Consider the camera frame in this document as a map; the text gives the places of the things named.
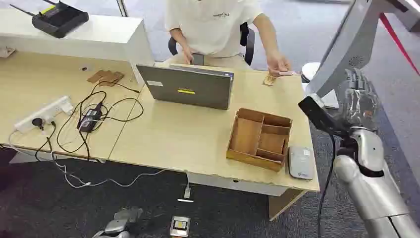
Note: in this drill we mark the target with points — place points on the person's right hand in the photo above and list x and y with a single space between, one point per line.
188 55

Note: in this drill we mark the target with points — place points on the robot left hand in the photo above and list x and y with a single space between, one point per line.
118 225

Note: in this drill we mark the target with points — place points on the person's left hand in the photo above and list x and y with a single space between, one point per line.
277 62

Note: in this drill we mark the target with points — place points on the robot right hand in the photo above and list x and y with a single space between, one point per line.
361 101

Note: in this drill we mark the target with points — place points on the pink card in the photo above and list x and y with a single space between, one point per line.
286 73

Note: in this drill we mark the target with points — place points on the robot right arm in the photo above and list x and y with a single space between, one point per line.
374 187

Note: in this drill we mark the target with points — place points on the grey laptop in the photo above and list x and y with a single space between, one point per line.
188 86

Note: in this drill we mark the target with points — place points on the person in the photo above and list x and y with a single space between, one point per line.
210 29

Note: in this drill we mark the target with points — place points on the yellow sticker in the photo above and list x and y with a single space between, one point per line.
186 91

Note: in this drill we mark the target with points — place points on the black office chair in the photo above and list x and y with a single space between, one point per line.
246 41

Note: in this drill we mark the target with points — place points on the white round stool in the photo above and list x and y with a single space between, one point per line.
315 82

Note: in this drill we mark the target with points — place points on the white sticker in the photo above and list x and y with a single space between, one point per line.
154 83

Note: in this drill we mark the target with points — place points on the small pale square box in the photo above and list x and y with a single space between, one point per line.
179 226

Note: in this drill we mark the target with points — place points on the wooden compartment box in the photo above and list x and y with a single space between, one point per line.
260 139

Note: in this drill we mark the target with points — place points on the flat wooden pieces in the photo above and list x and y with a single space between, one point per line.
105 78

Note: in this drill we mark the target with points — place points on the grey flat device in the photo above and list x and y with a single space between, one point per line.
300 163

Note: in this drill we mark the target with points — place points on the white raised counter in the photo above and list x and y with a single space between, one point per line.
82 39

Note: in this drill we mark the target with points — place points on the black power adapter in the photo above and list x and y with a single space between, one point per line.
89 120

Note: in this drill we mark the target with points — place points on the wooden desk leg panel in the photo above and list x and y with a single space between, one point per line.
283 204

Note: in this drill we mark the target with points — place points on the black plug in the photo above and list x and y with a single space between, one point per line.
38 123

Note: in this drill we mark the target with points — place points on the black router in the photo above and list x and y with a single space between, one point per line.
60 19

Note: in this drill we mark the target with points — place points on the white power strip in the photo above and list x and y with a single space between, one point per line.
44 113

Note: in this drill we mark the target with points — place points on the small pale object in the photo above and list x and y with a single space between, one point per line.
6 51

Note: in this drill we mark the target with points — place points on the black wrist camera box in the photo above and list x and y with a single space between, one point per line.
320 115

